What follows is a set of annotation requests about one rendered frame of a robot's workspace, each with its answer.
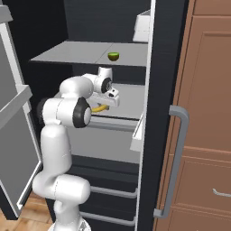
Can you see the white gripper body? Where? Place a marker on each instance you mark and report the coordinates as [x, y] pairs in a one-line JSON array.
[[103, 100]]

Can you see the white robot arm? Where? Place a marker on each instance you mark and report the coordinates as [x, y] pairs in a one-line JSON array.
[[57, 150]]

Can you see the yellow banana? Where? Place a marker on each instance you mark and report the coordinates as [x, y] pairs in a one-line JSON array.
[[97, 109]]

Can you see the grey fridge shelf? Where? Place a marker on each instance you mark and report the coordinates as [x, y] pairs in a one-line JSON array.
[[129, 102], [78, 52]]

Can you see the grey fridge crisper drawer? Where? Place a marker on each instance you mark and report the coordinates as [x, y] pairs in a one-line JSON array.
[[105, 144]]

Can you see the black fridge door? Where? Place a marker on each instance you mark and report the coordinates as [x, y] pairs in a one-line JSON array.
[[162, 60]]

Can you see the black fridge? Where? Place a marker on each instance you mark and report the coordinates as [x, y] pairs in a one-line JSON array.
[[39, 24]]

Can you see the grey fridge door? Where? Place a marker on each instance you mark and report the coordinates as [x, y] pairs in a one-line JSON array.
[[13, 156]]

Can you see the white door bin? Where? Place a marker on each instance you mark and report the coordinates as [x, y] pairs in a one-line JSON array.
[[142, 27], [137, 135]]

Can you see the black freezer drawer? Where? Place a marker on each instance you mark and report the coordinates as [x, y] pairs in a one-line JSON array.
[[114, 177], [111, 206]]

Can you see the grey door bin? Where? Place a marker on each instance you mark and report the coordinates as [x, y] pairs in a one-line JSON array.
[[12, 102]]

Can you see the brown cupboard door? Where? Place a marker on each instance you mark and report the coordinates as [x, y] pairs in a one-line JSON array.
[[207, 78]]

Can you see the brown drawer front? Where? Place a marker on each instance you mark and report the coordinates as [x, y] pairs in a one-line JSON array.
[[204, 180], [198, 221]]

